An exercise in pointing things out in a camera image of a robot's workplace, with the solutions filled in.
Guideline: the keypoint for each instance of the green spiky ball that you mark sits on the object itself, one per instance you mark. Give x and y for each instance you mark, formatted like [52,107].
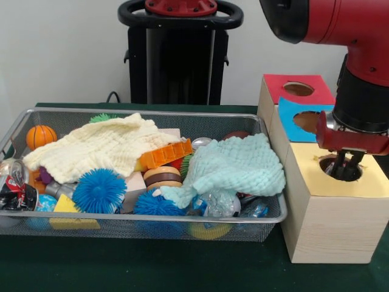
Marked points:
[100,117]

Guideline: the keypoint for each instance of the toy burger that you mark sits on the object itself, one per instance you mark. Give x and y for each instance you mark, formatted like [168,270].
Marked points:
[162,178]

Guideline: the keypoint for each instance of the crushed soda can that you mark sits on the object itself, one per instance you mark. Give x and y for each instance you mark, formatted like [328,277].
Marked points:
[15,188]

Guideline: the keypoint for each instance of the cream waffle cloth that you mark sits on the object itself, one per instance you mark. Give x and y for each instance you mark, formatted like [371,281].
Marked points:
[91,143]

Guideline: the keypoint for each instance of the mint green waffle cloth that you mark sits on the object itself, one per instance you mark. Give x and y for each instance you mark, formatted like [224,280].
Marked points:
[237,164]

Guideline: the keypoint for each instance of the shallow mesh bin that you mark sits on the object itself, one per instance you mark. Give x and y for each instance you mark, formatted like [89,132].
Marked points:
[212,127]

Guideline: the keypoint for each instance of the orange plastic toy block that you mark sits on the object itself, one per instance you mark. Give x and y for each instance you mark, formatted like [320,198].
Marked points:
[167,153]

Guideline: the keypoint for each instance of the yellow foam wedge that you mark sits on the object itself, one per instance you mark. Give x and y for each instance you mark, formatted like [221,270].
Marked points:
[65,205]

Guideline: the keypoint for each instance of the orange toy basketball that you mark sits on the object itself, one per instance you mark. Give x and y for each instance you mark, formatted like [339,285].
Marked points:
[41,137]

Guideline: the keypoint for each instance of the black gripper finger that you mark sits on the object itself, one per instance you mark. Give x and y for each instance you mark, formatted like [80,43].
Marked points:
[338,164]
[354,165]

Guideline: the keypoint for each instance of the blue spiky ball with eyes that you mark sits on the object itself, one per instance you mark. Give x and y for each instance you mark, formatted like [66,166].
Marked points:
[98,191]

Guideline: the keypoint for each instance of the wooden three-hole box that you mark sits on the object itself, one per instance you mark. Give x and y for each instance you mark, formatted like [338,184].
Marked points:
[331,228]

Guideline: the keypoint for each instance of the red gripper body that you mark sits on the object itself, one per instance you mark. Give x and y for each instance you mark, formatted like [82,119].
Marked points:
[352,141]

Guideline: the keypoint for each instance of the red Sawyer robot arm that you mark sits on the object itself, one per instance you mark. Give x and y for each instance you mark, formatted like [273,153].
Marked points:
[361,91]

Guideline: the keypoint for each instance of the dark green table cloth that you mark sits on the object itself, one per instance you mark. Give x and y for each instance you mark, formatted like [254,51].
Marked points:
[182,267]

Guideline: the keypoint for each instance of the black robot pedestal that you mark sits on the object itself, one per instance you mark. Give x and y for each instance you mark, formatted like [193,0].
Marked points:
[179,61]

